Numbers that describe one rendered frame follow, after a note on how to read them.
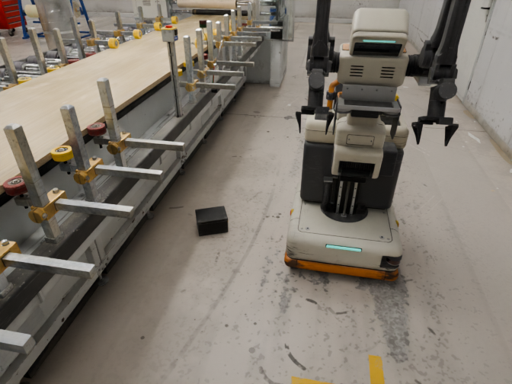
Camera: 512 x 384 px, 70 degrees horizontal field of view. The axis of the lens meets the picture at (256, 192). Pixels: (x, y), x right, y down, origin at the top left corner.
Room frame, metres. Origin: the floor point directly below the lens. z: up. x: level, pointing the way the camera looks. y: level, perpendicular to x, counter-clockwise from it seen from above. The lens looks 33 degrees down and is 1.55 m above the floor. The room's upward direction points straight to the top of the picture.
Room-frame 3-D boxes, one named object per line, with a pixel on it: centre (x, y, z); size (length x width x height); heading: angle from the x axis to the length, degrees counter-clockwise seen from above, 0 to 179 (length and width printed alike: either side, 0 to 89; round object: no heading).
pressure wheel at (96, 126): (1.57, 0.73, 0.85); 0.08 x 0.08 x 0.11
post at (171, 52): (2.23, 0.49, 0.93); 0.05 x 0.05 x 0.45; 79
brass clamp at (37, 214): (1.04, 0.72, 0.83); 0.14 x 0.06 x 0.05; 169
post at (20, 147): (1.01, 0.72, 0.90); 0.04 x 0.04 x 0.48; 79
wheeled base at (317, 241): (1.80, -0.53, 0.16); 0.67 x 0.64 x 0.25; 169
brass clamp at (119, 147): (1.53, 0.62, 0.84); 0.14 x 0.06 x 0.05; 169
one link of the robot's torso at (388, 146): (1.63, -0.56, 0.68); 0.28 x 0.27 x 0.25; 79
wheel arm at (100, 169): (1.28, 0.58, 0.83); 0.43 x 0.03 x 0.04; 79
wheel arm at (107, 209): (1.04, 0.63, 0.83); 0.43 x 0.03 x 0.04; 79
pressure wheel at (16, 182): (1.07, 0.82, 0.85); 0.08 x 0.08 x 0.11
